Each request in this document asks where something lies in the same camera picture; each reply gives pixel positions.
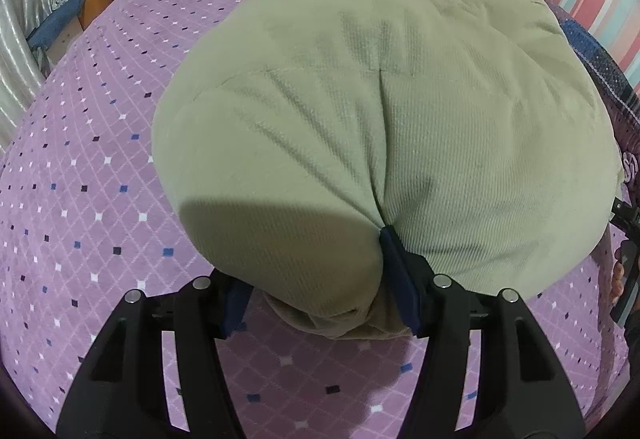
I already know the beige puffer jacket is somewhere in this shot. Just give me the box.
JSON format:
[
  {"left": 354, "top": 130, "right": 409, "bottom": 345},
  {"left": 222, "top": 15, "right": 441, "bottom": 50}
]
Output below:
[{"left": 151, "top": 0, "right": 624, "bottom": 339}]

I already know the blue cloth on cabinet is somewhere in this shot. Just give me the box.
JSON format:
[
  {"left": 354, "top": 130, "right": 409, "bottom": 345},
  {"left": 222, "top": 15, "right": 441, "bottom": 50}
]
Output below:
[{"left": 26, "top": 0, "right": 85, "bottom": 50}]

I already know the purple dotted bed sheet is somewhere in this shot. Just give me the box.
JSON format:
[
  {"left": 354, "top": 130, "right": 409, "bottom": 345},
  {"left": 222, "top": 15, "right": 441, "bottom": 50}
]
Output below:
[{"left": 0, "top": 0, "right": 632, "bottom": 439}]

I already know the orange bedside cabinet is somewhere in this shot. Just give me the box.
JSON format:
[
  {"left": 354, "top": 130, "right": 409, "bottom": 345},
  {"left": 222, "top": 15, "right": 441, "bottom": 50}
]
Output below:
[{"left": 78, "top": 0, "right": 114, "bottom": 30}]

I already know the person's right hand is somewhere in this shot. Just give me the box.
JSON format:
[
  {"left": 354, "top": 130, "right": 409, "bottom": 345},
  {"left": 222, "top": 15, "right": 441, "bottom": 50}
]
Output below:
[{"left": 611, "top": 261, "right": 625, "bottom": 305}]

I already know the patchwork quilt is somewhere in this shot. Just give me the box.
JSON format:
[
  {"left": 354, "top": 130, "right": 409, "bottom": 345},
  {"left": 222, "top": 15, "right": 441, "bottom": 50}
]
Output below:
[{"left": 409, "top": 0, "right": 640, "bottom": 160}]

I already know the silver striped curtain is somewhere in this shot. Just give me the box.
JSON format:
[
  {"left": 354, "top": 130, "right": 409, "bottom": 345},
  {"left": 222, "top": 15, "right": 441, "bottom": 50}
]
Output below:
[{"left": 1, "top": 0, "right": 66, "bottom": 151}]

